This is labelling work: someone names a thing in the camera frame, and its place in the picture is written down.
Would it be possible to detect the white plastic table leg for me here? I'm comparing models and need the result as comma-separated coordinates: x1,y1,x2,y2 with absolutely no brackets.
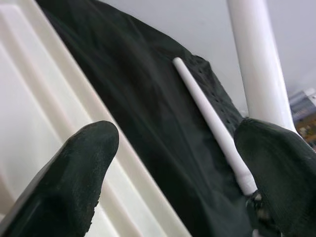
226,0,298,135
172,57,259,197

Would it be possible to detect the black cloth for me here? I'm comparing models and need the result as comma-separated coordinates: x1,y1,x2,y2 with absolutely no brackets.
34,0,283,237

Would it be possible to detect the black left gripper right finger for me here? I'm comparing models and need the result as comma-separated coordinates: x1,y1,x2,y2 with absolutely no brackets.
233,118,316,237

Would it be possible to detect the blue grey box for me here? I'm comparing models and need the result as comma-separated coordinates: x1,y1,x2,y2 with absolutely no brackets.
288,87,316,123

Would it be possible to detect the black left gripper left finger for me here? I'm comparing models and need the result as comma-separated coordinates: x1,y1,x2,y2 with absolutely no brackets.
0,120,120,237

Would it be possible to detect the cream plastic table top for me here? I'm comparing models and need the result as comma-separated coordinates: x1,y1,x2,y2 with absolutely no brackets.
0,0,191,237

